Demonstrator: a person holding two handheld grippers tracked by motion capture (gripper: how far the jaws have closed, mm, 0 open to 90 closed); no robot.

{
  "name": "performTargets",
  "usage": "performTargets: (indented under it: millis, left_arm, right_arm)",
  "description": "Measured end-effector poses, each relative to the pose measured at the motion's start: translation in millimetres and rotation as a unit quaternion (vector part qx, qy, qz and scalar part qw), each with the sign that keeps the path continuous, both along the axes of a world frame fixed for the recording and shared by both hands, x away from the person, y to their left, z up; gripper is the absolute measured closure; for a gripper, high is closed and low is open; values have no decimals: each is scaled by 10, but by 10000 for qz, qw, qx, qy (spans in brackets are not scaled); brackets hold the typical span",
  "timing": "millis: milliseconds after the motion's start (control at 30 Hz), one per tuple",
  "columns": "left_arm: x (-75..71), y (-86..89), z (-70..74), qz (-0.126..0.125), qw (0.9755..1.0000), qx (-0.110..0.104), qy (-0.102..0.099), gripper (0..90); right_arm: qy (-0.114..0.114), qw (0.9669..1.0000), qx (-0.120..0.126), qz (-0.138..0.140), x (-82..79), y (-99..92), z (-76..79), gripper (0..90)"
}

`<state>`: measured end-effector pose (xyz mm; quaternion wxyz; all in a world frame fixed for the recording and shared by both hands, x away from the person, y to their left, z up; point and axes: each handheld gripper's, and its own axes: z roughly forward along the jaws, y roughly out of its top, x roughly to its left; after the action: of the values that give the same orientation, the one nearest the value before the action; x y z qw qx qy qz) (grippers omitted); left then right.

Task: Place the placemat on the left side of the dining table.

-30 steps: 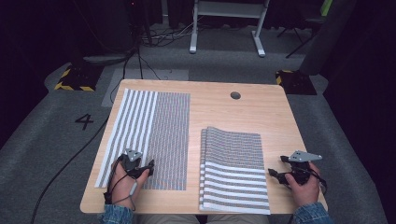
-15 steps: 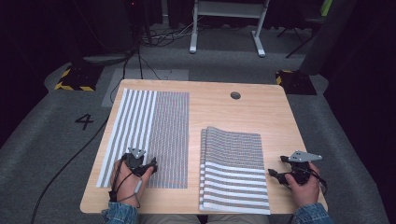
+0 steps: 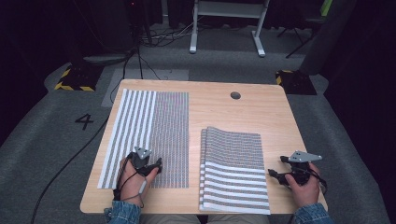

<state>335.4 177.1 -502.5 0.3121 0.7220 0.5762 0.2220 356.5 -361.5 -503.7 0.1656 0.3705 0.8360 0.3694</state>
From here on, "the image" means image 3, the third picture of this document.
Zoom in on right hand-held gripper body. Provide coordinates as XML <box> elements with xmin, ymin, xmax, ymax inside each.
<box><xmin>281</xmin><ymin>150</ymin><xmax>323</xmax><ymax>187</ymax></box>

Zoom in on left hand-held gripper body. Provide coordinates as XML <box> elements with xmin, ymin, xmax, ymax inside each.
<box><xmin>130</xmin><ymin>146</ymin><xmax>157</xmax><ymax>177</ymax></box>

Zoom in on striped grey white placemat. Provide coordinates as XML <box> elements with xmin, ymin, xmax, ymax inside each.
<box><xmin>96</xmin><ymin>88</ymin><xmax>191</xmax><ymax>190</ymax></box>

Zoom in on stack of striped placemats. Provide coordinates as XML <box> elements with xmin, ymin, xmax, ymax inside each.
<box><xmin>198</xmin><ymin>125</ymin><xmax>272</xmax><ymax>216</ymax></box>

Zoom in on person's right hand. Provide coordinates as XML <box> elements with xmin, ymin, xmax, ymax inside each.
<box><xmin>284</xmin><ymin>162</ymin><xmax>321</xmax><ymax>210</ymax></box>

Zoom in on person's left hand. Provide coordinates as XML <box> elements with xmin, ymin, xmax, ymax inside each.
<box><xmin>119</xmin><ymin>157</ymin><xmax>160</xmax><ymax>207</ymax></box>

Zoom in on yellow black striped stand base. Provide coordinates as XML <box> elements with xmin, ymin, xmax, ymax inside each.
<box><xmin>275</xmin><ymin>69</ymin><xmax>318</xmax><ymax>96</ymax></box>
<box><xmin>54</xmin><ymin>63</ymin><xmax>106</xmax><ymax>92</ymax></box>

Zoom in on black tripod stand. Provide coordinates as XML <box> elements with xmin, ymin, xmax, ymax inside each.
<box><xmin>276</xmin><ymin>15</ymin><xmax>328</xmax><ymax>60</ymax></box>

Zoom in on grey pillar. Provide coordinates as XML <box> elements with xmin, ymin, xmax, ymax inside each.
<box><xmin>298</xmin><ymin>0</ymin><xmax>358</xmax><ymax>77</ymax></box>

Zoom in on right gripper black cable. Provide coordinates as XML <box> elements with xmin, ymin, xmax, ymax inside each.
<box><xmin>307</xmin><ymin>169</ymin><xmax>329</xmax><ymax>196</ymax></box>

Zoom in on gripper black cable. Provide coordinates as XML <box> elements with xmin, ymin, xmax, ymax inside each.
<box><xmin>112</xmin><ymin>157</ymin><xmax>149</xmax><ymax>209</ymax></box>
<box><xmin>307</xmin><ymin>169</ymin><xmax>329</xmax><ymax>196</ymax></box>

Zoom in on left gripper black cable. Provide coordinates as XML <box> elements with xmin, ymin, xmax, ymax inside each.
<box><xmin>112</xmin><ymin>157</ymin><xmax>149</xmax><ymax>209</ymax></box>

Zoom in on long black floor cable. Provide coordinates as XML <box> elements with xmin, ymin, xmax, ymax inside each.
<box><xmin>30</xmin><ymin>115</ymin><xmax>110</xmax><ymax>224</ymax></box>

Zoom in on black cables at stand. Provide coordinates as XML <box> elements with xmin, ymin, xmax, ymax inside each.
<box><xmin>109</xmin><ymin>45</ymin><xmax>163</xmax><ymax>96</ymax></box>

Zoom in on bundle of floor cables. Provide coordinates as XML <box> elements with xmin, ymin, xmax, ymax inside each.
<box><xmin>139</xmin><ymin>17</ymin><xmax>195</xmax><ymax>49</ymax></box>

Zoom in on white metal desk frame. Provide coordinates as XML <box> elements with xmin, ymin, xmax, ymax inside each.
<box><xmin>189</xmin><ymin>0</ymin><xmax>271</xmax><ymax>58</ymax></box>

